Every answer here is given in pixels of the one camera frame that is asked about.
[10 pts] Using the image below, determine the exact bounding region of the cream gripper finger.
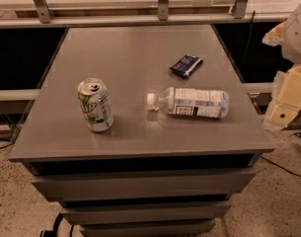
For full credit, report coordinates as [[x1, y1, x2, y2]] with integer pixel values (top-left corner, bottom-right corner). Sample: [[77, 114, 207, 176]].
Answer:
[[262, 22, 286, 46], [263, 64, 301, 131]]

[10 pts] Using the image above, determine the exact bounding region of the clear plastic water bottle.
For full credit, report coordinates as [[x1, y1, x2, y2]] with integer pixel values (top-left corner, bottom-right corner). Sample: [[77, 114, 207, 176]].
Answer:
[[147, 87, 229, 119]]

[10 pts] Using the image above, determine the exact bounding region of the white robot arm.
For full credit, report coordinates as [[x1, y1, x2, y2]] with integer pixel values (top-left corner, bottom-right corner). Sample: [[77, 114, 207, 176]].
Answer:
[[263, 3, 301, 131]]

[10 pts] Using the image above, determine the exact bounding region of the dark blue snack packet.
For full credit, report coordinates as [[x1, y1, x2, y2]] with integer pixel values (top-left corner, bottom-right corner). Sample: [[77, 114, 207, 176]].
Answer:
[[170, 54, 203, 78]]

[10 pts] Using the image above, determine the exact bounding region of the grey drawer cabinet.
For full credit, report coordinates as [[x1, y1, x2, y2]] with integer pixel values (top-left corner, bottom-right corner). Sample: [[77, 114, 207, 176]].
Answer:
[[9, 25, 274, 237]]

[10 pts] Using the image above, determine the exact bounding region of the green white soda can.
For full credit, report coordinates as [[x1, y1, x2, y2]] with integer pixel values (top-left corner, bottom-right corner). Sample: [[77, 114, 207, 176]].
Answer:
[[78, 78, 113, 132]]

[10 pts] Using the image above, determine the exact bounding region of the metal railing with glass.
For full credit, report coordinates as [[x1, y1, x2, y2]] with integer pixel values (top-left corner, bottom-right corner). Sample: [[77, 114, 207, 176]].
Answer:
[[0, 0, 289, 29]]

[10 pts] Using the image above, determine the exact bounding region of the black floor cable right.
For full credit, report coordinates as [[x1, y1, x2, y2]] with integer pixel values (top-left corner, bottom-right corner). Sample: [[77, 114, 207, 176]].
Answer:
[[260, 155, 301, 180]]

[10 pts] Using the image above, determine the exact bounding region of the black floor cable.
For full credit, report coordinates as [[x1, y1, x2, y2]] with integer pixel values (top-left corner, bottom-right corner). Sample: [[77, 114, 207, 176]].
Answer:
[[260, 155, 301, 180], [0, 102, 16, 150]]

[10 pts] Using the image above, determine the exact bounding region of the black floor cable left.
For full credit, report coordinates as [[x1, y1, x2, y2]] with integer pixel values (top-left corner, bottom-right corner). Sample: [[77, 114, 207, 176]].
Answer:
[[0, 102, 16, 150]]

